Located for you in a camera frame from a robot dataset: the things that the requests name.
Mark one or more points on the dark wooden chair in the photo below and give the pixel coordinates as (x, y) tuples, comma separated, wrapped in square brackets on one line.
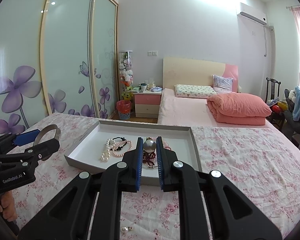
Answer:
[(272, 89)]

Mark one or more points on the white wall socket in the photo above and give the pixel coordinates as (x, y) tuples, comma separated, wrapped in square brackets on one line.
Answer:
[(152, 53)]

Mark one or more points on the beige pink headboard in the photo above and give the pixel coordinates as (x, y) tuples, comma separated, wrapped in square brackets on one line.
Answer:
[(178, 71)]

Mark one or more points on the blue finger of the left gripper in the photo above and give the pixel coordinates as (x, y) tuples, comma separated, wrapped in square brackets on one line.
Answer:
[(26, 138), (41, 152)]

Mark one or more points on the left hand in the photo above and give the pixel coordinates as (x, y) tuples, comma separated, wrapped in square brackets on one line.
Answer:
[(7, 207)]

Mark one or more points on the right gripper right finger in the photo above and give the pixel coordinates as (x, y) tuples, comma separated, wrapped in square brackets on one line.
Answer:
[(159, 145)]

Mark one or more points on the purple patterned pillow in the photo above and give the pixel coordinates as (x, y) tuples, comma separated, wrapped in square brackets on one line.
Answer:
[(222, 85)]

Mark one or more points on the floral white pillow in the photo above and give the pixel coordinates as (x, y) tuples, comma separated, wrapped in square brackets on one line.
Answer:
[(193, 91)]

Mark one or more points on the pink nightstand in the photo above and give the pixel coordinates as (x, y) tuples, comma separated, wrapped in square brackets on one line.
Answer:
[(147, 104)]

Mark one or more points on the sliding wardrobe with flowers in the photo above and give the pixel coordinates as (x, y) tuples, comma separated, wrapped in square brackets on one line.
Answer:
[(56, 56)]

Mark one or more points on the pearl earring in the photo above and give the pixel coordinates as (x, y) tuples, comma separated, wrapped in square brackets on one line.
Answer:
[(125, 229), (149, 145)]

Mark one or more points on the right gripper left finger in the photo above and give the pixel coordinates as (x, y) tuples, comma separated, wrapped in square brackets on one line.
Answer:
[(139, 160)]

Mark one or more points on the plush toy display tube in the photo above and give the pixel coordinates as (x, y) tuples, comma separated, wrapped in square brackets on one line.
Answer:
[(125, 75)]

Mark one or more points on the red lined waste bin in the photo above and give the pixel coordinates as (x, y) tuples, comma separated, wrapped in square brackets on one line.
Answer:
[(123, 108)]

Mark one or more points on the grey cardboard tray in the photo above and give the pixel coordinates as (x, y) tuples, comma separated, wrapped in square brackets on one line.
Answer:
[(86, 151)]

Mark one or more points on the bed with pink sheet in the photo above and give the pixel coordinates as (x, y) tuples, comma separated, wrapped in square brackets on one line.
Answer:
[(191, 112)]

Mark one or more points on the bronze cuff bangle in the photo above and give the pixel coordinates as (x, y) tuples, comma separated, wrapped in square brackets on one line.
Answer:
[(49, 132)]

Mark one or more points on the pink floral tablecloth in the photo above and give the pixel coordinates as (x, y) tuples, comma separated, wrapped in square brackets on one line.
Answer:
[(267, 172)]

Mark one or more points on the white air conditioner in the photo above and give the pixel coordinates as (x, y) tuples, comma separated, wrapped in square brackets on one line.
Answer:
[(253, 14)]

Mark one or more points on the folded salmon quilt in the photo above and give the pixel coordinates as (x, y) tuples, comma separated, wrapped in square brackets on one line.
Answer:
[(238, 109)]

